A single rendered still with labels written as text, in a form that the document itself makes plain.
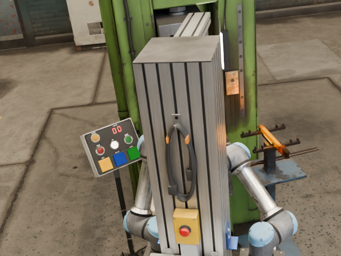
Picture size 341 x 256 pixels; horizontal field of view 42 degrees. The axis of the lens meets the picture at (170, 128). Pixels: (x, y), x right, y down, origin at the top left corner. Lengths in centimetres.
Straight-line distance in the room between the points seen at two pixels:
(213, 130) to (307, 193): 277
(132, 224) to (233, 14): 147
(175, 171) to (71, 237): 247
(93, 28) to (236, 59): 548
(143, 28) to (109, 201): 189
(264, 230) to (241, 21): 141
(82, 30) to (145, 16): 552
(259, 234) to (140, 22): 149
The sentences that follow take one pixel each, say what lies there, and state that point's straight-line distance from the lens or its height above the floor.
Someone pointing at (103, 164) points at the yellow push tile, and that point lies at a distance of 283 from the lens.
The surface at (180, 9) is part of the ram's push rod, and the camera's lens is 294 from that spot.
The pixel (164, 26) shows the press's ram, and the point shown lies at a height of 176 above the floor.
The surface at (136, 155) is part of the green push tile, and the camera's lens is 290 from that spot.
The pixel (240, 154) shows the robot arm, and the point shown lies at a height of 127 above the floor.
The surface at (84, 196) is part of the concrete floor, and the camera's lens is 436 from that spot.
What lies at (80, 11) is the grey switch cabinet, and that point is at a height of 70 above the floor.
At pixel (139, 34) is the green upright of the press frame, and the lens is 290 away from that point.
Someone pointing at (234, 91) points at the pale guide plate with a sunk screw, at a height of 121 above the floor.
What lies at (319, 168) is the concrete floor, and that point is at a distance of 448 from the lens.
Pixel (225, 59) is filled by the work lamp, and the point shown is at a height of 145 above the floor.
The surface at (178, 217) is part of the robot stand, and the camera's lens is 162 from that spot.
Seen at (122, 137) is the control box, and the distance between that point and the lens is 289.
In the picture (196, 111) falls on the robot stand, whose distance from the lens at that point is 143.
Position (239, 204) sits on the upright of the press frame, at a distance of 367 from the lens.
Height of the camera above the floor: 250
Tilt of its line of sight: 28 degrees down
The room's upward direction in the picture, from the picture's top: 7 degrees counter-clockwise
